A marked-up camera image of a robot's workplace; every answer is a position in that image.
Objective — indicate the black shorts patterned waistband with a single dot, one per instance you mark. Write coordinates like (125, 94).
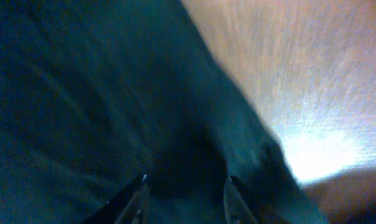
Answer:
(96, 93)

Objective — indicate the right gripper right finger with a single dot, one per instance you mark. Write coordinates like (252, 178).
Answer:
(237, 211)

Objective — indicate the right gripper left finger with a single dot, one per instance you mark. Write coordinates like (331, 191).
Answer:
(128, 206)

